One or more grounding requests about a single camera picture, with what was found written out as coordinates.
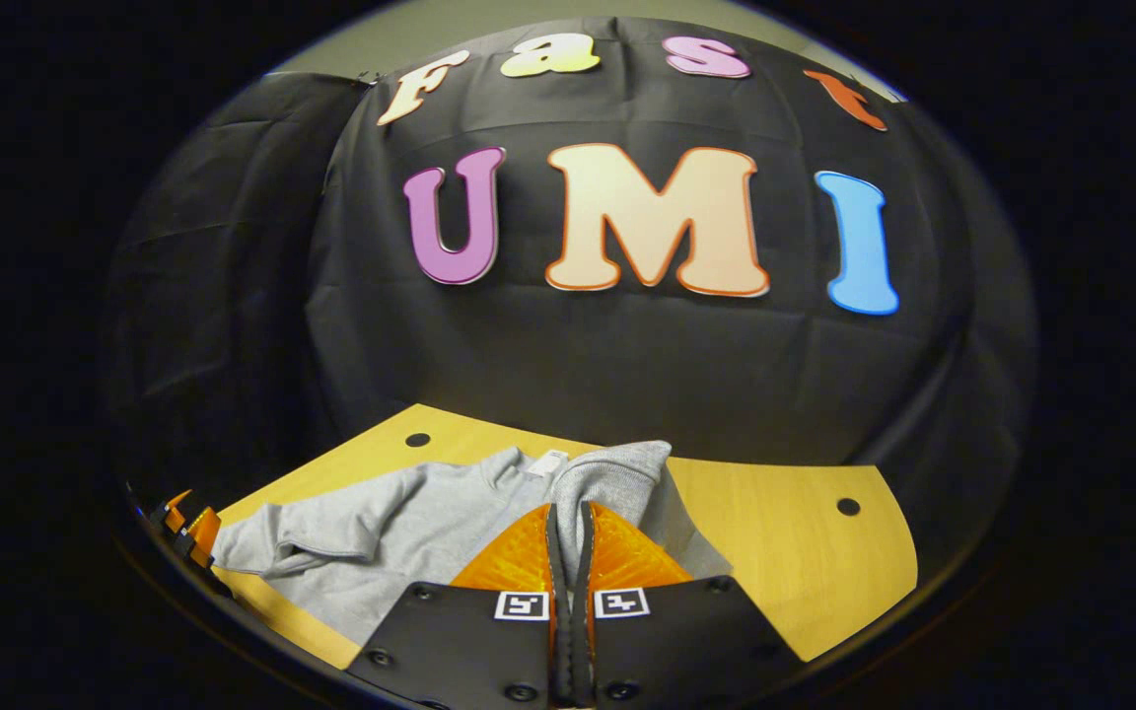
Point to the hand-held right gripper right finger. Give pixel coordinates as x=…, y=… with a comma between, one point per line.
x=676, y=651

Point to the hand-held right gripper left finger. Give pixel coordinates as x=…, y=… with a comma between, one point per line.
x=469, y=651

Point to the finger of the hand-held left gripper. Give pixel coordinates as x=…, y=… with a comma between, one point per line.
x=195, y=532

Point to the grey sweatshirt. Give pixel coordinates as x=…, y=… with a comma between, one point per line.
x=381, y=552

